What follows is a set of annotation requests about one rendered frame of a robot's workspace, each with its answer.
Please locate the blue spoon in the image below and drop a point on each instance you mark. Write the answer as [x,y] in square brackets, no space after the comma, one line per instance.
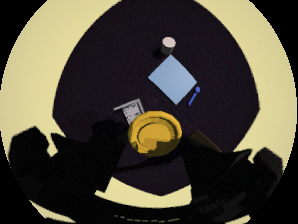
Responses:
[198,89]

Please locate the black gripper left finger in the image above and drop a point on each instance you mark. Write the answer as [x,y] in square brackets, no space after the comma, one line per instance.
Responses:
[98,158]

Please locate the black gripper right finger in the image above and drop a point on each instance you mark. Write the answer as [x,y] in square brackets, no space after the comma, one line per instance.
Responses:
[205,167]

